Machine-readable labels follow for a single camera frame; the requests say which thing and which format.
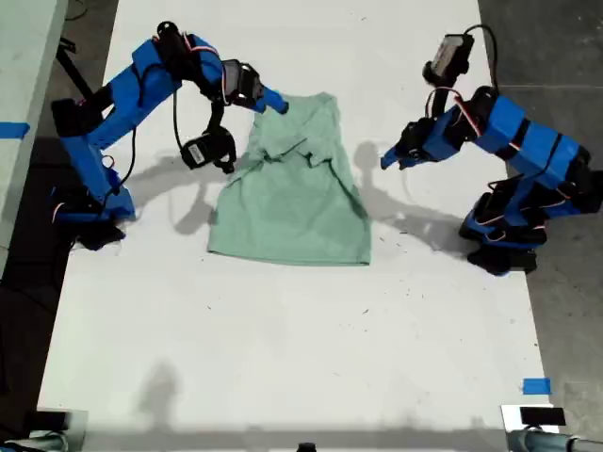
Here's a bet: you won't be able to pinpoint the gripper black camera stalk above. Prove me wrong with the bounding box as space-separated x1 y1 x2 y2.
203 99 237 175
422 59 457 122

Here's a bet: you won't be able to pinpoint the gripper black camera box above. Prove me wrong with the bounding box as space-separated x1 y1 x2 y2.
181 136 211 170
426 33 475 76

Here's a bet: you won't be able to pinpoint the black stand leg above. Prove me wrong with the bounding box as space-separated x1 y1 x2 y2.
55 39 95 98

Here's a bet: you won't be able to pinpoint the grey green tube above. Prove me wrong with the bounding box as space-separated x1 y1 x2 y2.
506 426 603 452

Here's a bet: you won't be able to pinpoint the gripper black camera cable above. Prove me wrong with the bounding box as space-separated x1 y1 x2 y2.
464 23 499 89
171 91 186 152

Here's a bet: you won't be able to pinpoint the small black box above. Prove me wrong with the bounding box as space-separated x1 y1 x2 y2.
30 411 70 432
519 407 566 427

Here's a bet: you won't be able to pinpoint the pale green white bench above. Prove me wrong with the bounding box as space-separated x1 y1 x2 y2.
0 0 70 279

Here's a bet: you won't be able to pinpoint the pale green t-shirt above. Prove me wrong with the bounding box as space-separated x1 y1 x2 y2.
205 92 373 267

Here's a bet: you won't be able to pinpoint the dark floor cables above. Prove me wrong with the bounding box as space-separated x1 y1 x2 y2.
65 0 90 23

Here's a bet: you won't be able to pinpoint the pale green bundle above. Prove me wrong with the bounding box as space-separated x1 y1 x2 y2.
0 430 72 452

